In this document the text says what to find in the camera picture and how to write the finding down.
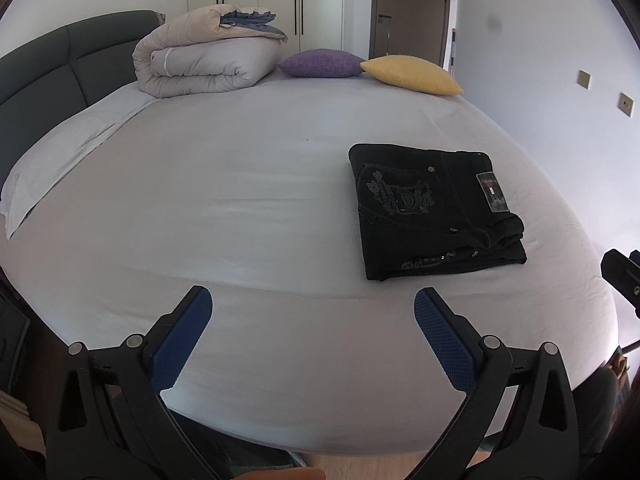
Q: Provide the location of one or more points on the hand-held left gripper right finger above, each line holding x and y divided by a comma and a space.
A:
445, 340

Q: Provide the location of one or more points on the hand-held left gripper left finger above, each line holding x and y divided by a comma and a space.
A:
180, 340

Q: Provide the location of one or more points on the black denim pants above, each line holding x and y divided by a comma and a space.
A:
425, 235

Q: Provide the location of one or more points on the person's dark trousers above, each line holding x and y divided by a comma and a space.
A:
597, 410

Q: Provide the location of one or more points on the white bed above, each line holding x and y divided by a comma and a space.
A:
225, 210

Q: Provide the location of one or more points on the flat grey pillow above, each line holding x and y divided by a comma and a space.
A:
65, 150

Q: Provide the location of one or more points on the yellow pillow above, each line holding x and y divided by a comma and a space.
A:
410, 74

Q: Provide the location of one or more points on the folded beige duvet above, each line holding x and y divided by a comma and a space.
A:
200, 65

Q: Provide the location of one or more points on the purple pillow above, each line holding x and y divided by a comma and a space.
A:
320, 62

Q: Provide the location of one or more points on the grey upholstered headboard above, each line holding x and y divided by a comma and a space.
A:
60, 60

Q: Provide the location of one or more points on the brown wooden door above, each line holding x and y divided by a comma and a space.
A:
410, 5

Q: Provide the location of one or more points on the square wall socket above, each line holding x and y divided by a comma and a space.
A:
625, 104
584, 79

